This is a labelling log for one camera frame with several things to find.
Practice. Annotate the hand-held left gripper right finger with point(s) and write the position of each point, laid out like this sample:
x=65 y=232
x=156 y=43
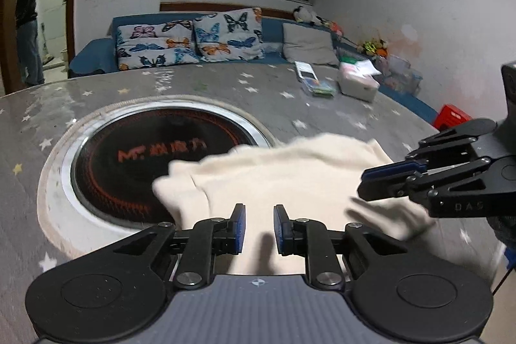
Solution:
x=278 y=228

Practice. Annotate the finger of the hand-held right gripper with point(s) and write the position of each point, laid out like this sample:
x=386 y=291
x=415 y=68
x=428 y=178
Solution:
x=393 y=170
x=383 y=190

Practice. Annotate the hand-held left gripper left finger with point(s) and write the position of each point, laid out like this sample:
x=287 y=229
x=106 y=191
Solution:
x=240 y=228

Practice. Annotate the cream knit garment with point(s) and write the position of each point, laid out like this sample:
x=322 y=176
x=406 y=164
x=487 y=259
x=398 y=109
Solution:
x=290 y=174

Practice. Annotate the red plastic crate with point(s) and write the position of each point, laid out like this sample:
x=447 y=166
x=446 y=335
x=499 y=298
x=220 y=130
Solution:
x=449 y=117

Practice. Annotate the white tissue box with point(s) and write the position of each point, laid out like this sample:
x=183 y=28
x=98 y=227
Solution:
x=356 y=84

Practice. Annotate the clear plastic storage box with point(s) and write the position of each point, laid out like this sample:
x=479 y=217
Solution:
x=401 y=72

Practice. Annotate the green flat packet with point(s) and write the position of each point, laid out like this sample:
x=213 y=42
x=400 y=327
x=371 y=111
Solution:
x=321 y=87

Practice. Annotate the round built-in induction cooktop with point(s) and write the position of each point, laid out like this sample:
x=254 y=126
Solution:
x=141 y=166

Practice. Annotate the yellow flower toy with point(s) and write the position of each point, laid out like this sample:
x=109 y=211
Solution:
x=373 y=47

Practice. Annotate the white flat packet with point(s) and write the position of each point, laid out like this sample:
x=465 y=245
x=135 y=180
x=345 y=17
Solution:
x=305 y=70

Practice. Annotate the grey pillow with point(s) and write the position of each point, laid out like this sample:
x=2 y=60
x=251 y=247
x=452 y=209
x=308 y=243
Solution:
x=308 y=43

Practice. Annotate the penguin plush toy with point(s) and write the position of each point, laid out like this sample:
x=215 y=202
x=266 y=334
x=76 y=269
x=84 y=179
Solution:
x=303 y=14

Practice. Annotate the square butterfly print pillow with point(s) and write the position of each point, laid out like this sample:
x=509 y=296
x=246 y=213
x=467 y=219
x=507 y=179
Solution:
x=229 y=35

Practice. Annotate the wide butterfly print pillow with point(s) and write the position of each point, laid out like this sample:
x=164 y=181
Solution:
x=155 y=45

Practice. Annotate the blue sofa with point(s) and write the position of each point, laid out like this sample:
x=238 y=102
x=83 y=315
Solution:
x=92 y=58

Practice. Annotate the brown door frame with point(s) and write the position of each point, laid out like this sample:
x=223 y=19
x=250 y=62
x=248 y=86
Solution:
x=71 y=5

